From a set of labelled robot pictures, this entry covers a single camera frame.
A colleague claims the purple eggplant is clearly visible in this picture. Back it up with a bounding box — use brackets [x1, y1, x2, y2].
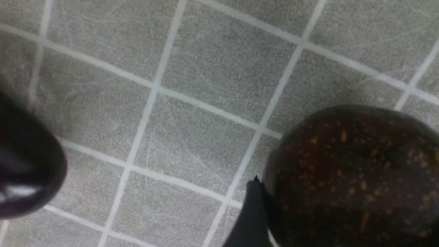
[0, 93, 68, 220]

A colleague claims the grey checked tablecloth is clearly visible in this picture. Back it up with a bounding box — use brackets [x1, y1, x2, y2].
[1, 0, 438, 247]

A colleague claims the dark purple mangosteen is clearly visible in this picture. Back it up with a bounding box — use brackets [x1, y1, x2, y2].
[262, 105, 439, 247]

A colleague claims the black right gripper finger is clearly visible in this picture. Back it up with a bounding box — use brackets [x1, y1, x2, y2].
[223, 176, 278, 247]

